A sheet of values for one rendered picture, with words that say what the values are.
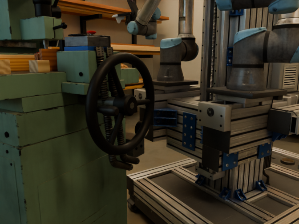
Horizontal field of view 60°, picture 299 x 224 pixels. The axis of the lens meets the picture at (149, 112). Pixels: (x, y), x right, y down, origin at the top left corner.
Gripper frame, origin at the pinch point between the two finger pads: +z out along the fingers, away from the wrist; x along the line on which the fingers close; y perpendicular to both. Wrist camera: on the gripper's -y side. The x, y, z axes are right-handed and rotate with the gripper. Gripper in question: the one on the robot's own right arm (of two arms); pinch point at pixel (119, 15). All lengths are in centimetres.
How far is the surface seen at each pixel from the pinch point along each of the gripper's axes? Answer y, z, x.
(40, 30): 9, -62, -90
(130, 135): 54, -69, -64
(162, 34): 19, 160, 240
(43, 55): 16, -69, -94
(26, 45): 13, -41, -87
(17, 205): 55, -74, -114
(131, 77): 29, -70, -62
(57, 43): 14, -48, -78
